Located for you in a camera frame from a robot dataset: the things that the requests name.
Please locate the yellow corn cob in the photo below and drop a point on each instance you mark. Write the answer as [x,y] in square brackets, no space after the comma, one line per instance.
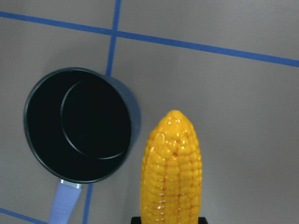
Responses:
[171,176]

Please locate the dark blue pot purple handle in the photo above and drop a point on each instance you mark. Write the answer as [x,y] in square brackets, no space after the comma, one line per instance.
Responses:
[80,125]

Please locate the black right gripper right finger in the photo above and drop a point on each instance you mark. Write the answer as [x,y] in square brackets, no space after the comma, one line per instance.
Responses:
[202,220]

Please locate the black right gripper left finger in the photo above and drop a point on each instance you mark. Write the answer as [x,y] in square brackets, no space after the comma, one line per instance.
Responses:
[136,220]

